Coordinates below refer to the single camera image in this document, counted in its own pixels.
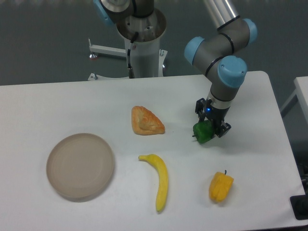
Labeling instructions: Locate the black cable on pedestal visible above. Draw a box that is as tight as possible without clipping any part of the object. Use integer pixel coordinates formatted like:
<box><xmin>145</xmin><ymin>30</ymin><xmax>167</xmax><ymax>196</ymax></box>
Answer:
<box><xmin>127</xmin><ymin>32</ymin><xmax>139</xmax><ymax>79</ymax></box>

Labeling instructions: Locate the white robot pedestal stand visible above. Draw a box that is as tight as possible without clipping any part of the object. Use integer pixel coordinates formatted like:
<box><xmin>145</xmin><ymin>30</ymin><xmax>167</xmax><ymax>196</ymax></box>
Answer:
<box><xmin>89</xmin><ymin>8</ymin><xmax>167</xmax><ymax>78</ymax></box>

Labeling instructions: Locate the green toy pepper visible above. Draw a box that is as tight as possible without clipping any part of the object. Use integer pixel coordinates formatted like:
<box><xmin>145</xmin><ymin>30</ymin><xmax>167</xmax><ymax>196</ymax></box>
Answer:
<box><xmin>192</xmin><ymin>120</ymin><xmax>214</xmax><ymax>144</ymax></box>

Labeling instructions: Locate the black device at edge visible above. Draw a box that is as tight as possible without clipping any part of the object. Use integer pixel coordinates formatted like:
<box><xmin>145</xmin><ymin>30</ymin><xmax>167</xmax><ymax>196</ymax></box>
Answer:
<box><xmin>290</xmin><ymin>194</ymin><xmax>308</xmax><ymax>220</ymax></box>

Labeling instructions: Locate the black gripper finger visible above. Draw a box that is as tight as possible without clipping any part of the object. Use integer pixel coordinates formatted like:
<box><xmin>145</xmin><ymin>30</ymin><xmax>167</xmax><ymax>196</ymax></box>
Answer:
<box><xmin>195</xmin><ymin>98</ymin><xmax>206</xmax><ymax>122</ymax></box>
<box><xmin>214</xmin><ymin>121</ymin><xmax>231</xmax><ymax>138</ymax></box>

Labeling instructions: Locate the yellow toy banana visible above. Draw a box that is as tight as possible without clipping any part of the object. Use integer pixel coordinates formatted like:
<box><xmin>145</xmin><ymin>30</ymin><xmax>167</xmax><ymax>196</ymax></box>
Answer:
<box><xmin>138</xmin><ymin>154</ymin><xmax>169</xmax><ymax>213</ymax></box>

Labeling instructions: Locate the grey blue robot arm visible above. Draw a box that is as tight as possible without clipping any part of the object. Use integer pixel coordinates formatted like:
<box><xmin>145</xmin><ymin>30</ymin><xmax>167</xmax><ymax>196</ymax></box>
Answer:
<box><xmin>93</xmin><ymin>0</ymin><xmax>257</xmax><ymax>142</ymax></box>

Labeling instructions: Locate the white side table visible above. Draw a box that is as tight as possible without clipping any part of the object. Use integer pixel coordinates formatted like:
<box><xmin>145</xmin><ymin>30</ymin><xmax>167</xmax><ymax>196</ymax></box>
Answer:
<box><xmin>280</xmin><ymin>76</ymin><xmax>308</xmax><ymax>122</ymax></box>

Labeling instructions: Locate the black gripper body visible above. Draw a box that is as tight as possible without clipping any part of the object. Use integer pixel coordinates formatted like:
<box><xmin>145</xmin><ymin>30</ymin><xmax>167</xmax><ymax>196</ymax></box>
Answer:
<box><xmin>206</xmin><ymin>99</ymin><xmax>229</xmax><ymax>130</ymax></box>

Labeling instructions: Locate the yellow toy pepper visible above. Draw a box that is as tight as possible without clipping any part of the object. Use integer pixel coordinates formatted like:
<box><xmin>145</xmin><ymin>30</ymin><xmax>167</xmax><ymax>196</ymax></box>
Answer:
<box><xmin>209</xmin><ymin>170</ymin><xmax>234</xmax><ymax>203</ymax></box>

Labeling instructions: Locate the beige round plate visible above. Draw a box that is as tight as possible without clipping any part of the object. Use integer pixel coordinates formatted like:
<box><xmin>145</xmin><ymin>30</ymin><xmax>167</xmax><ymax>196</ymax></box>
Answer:
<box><xmin>46</xmin><ymin>133</ymin><xmax>115</xmax><ymax>202</ymax></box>

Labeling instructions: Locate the orange toy pastry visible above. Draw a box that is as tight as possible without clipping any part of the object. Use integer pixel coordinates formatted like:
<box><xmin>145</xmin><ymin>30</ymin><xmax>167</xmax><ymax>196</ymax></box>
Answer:
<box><xmin>131</xmin><ymin>106</ymin><xmax>165</xmax><ymax>136</ymax></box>

